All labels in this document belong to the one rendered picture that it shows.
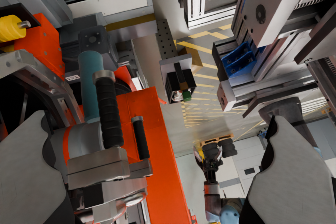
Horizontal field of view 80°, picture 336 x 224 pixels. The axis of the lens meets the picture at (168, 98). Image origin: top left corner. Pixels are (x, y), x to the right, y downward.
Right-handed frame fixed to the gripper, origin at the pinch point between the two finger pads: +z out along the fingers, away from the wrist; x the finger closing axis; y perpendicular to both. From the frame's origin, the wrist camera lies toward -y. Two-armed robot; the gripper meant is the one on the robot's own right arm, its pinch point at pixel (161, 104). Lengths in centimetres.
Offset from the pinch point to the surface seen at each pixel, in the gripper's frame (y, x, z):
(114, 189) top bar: 24.1, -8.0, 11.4
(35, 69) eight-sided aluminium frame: 14, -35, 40
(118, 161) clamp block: 18.4, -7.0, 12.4
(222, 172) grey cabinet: 841, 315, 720
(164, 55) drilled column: 32, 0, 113
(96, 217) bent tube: 24.5, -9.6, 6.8
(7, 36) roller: 6, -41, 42
